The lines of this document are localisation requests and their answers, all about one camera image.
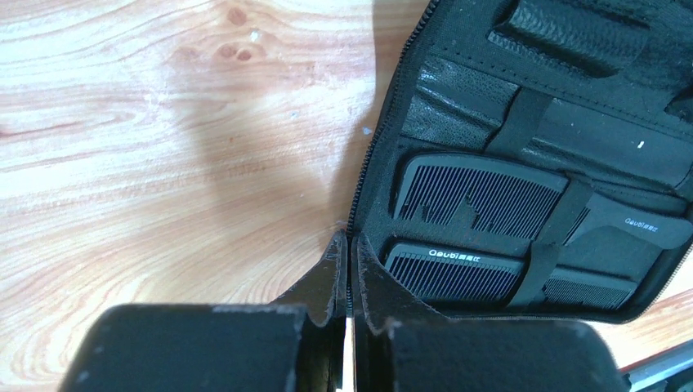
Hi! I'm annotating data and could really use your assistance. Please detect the black handled tail comb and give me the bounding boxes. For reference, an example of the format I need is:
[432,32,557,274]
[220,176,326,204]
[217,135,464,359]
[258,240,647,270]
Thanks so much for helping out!
[393,153,692,249]

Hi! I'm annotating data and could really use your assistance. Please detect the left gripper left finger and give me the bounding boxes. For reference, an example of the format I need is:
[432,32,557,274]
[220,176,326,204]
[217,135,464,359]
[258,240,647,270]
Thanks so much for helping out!
[60,230,348,391]

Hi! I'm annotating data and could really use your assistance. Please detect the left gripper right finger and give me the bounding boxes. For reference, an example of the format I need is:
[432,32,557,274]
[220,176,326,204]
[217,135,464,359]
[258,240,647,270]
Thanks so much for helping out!
[351,234,627,391]

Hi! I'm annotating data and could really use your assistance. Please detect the black straight comb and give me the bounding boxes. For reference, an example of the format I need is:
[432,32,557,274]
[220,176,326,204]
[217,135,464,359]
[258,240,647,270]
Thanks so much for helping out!
[385,243,637,310]

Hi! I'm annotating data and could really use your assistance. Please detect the black zip tool case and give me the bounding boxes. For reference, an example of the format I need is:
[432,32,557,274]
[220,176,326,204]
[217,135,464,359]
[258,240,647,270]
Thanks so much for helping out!
[347,1,692,323]

